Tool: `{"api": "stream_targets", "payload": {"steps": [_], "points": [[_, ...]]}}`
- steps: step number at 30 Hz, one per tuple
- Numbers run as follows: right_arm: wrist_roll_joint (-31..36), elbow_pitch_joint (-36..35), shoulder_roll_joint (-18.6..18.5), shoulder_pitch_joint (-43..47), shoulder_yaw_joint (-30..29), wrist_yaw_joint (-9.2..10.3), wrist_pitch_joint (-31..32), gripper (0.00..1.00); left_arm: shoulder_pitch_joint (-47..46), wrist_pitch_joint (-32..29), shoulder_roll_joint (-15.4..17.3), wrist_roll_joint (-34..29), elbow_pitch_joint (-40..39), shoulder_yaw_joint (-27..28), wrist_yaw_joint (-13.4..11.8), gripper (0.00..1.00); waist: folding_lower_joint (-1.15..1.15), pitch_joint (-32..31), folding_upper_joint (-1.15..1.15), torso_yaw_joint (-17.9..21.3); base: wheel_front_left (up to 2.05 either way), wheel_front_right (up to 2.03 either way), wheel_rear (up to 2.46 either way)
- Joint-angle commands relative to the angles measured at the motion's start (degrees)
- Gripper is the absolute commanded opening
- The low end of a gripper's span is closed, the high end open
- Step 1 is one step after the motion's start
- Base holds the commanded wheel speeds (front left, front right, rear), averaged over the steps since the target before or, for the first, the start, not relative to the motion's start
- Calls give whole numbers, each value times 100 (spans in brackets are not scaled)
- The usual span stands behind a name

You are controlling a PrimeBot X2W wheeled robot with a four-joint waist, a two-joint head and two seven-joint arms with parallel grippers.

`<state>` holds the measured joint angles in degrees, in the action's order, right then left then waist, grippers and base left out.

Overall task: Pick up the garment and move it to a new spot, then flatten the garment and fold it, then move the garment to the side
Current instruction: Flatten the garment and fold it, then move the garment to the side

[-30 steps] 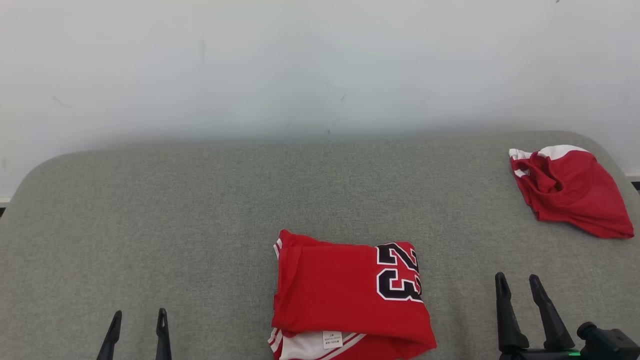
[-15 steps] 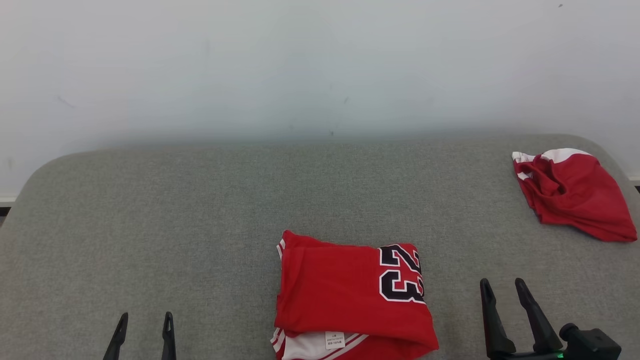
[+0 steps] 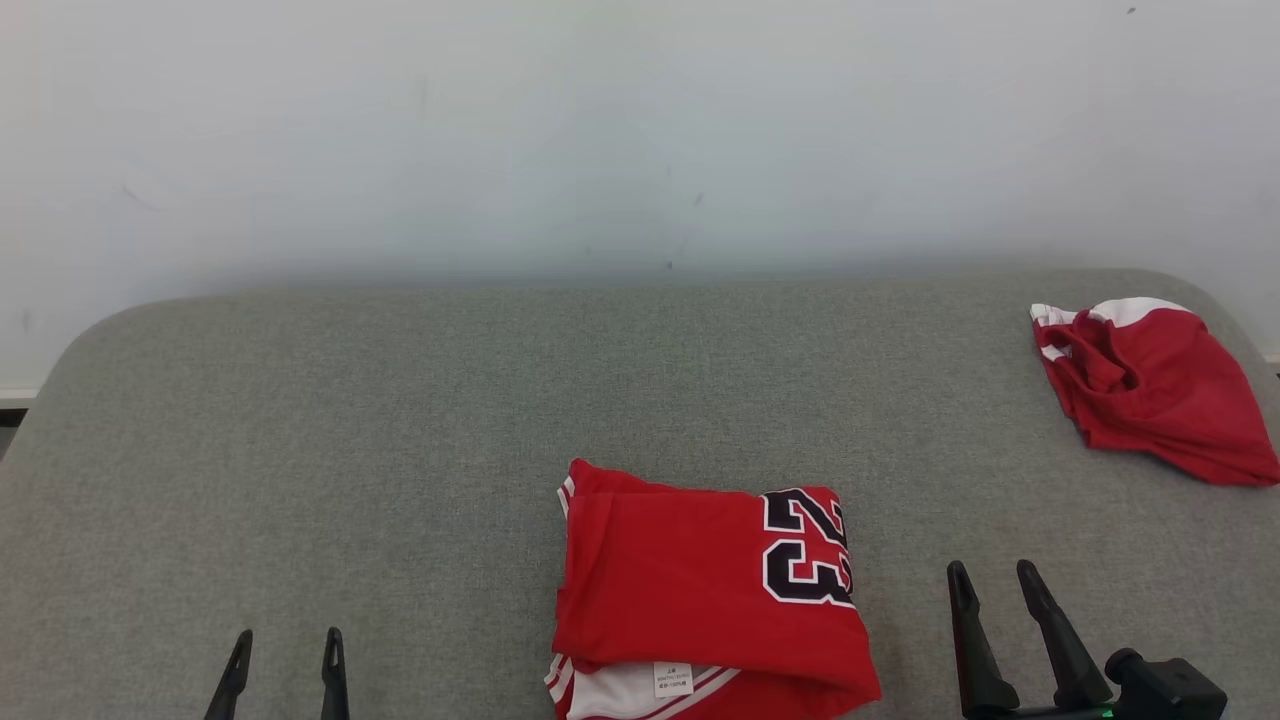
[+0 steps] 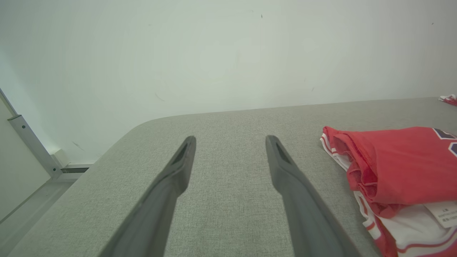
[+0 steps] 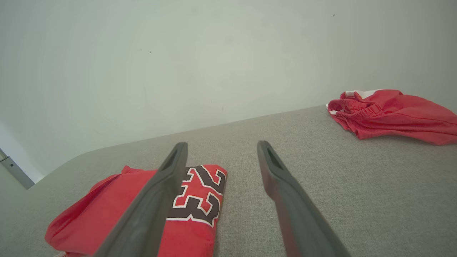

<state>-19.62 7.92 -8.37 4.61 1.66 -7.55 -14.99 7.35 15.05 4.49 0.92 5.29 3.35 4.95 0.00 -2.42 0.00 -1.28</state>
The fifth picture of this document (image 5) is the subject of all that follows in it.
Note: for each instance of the red shorts with white stripe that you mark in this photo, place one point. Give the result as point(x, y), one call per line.
point(400, 114)

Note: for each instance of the grey metal rail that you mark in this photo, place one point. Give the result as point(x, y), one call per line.
point(16, 168)

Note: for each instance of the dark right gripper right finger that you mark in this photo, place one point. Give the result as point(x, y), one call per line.
point(300, 214)

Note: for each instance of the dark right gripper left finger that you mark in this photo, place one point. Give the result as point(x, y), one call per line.
point(150, 214)

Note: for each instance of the red jersey with number print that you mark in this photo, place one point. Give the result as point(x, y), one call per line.
point(100, 214)

